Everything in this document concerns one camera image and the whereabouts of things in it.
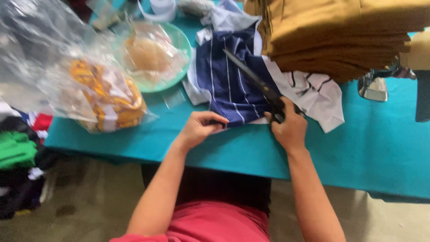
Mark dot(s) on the person's left hand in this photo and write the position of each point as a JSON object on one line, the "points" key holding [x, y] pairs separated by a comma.
{"points": [[196, 129]]}

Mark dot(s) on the person's right hand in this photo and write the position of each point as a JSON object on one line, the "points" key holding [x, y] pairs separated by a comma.
{"points": [[290, 129]]}

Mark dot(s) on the person's right fingers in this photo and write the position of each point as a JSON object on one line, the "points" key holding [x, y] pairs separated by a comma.
{"points": [[276, 116]]}

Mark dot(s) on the person's left fingers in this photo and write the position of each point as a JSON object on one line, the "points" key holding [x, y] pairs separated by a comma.
{"points": [[211, 117]]}

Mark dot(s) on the black fabric scissors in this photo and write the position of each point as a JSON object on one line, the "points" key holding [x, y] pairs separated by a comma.
{"points": [[257, 84]]}

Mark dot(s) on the navy striped fabric piece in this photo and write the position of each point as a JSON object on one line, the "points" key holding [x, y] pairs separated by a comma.
{"points": [[228, 80]]}

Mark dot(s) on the white striped fabric piece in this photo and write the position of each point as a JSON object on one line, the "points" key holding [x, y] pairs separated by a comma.
{"points": [[312, 94]]}

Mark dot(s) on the small clear plastic sleeve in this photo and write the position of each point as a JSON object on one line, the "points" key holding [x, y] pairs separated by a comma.
{"points": [[173, 97]]}

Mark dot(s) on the green plastic plate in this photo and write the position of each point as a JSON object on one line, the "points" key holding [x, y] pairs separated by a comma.
{"points": [[174, 64]]}

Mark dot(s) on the teal tablecloth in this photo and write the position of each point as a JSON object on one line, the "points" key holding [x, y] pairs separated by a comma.
{"points": [[336, 144]]}

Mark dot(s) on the clear bag of beige items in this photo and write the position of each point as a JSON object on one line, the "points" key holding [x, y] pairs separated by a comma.
{"points": [[151, 53]]}

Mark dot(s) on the silver metal weight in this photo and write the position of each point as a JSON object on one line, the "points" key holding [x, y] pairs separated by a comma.
{"points": [[372, 86]]}

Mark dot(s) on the stack of mustard fabric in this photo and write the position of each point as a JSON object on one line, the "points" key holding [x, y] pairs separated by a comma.
{"points": [[339, 35]]}

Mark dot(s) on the light grey fabric piece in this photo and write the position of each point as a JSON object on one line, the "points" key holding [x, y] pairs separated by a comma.
{"points": [[228, 15]]}

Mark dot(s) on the person's red shirt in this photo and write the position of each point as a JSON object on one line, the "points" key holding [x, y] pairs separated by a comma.
{"points": [[205, 223]]}

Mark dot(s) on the clear bag of yellow ribbing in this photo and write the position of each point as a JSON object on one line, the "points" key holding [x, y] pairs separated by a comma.
{"points": [[107, 95]]}

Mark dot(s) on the white tape roll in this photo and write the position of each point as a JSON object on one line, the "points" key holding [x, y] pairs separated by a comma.
{"points": [[163, 8]]}

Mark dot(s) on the large clear plastic bag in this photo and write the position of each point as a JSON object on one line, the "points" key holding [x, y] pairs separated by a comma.
{"points": [[38, 50]]}

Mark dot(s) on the heap of coloured fabric scraps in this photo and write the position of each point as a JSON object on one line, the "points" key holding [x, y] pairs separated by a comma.
{"points": [[20, 161]]}

